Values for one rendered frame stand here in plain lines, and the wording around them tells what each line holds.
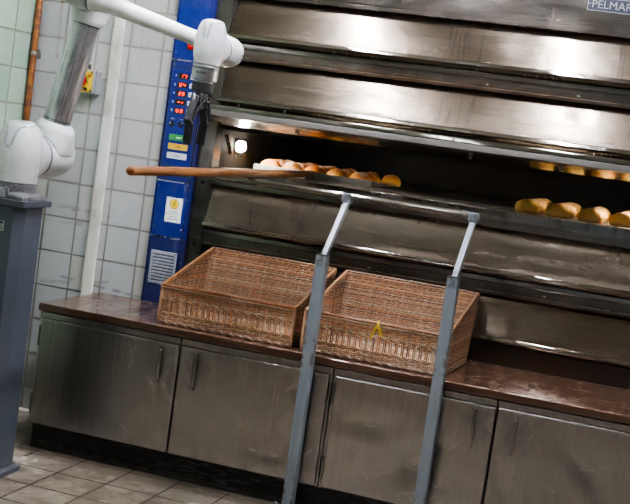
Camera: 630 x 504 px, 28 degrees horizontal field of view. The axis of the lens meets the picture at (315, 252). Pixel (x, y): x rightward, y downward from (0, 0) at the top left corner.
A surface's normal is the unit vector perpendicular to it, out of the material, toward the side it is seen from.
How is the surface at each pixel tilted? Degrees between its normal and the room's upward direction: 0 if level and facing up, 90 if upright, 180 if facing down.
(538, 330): 70
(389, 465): 91
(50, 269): 90
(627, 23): 90
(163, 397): 90
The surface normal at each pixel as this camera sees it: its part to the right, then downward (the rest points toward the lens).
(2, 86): 0.94, 0.16
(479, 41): -0.23, -0.29
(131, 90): -0.29, 0.04
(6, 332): 0.48, 0.15
